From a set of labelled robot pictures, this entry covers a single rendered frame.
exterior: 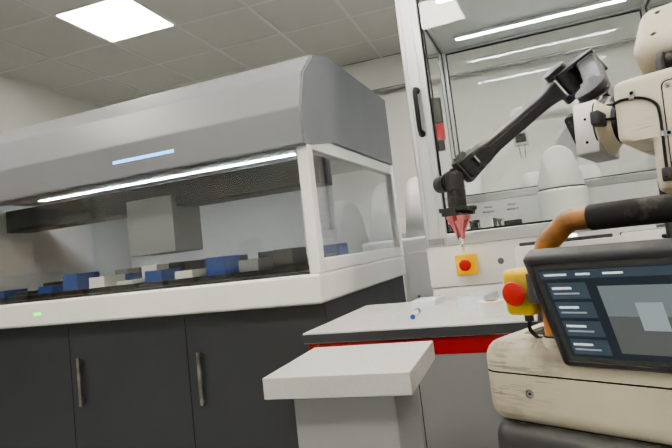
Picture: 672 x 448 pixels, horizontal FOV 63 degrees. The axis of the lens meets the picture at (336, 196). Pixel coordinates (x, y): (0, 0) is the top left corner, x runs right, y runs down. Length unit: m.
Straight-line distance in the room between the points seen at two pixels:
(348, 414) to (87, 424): 1.78
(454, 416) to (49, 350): 1.87
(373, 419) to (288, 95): 1.28
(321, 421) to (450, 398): 0.49
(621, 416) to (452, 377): 0.70
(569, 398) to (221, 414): 1.62
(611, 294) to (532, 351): 0.19
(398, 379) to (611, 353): 0.36
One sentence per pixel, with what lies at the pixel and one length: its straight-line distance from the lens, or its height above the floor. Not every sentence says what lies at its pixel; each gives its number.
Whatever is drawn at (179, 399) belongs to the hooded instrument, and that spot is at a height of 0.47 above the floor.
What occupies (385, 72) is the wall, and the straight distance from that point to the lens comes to 5.60.
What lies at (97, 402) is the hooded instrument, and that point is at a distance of 2.66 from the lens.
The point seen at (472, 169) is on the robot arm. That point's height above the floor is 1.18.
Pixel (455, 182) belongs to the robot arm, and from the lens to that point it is 1.73.
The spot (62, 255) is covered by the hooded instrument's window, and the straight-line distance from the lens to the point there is 2.63.
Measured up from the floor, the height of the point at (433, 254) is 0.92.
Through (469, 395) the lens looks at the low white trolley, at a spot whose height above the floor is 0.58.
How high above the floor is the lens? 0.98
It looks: 5 degrees up
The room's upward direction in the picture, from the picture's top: 7 degrees counter-clockwise
